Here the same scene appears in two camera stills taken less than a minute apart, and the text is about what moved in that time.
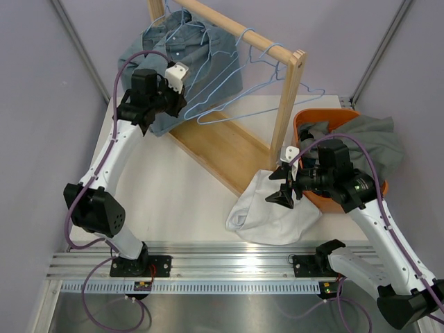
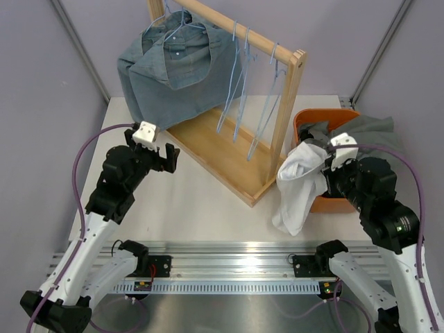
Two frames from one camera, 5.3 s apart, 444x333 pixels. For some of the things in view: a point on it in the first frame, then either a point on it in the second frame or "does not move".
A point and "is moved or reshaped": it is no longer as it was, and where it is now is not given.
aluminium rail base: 197,268 does not move
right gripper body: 296,184 → 337,178
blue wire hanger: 320,93 → 274,100
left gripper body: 172,98 → 149,159
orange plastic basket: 331,117 does not move
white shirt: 265,223 is moved or reshaped
